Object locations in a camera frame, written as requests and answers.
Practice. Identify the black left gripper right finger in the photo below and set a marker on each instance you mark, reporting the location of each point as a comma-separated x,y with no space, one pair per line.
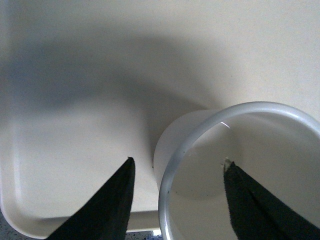
256,214

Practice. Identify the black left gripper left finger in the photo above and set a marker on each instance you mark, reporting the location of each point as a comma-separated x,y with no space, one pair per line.
106,214

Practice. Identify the white smiley mug black handle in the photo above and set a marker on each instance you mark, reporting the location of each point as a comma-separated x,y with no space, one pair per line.
276,144

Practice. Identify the beige rectangular plastic tray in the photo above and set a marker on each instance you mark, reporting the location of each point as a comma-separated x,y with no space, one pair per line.
84,84

